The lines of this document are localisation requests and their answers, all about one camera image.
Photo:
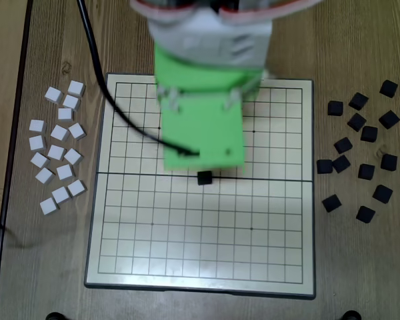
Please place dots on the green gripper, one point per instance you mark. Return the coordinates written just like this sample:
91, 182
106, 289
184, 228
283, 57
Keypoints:
204, 140

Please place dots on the black cube stone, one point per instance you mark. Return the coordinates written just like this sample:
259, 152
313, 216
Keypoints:
388, 88
382, 193
331, 203
389, 162
356, 122
343, 145
369, 133
366, 171
335, 108
365, 214
341, 163
358, 101
204, 178
324, 166
389, 119

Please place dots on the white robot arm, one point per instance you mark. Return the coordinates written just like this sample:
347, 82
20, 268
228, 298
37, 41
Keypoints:
210, 36

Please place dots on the white cube stone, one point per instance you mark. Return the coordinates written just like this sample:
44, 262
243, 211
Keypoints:
60, 132
65, 172
77, 131
37, 142
76, 188
53, 95
65, 114
76, 88
39, 160
56, 152
71, 102
48, 206
73, 156
37, 125
45, 175
60, 195

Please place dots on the white grid go board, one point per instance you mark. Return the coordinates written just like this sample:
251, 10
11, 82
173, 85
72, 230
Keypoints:
203, 233

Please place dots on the black round stand foot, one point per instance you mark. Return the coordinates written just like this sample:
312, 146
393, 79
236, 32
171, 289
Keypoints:
55, 316
350, 316

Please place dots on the dark metal table edge rail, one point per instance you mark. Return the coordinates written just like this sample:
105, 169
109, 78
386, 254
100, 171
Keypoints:
25, 33

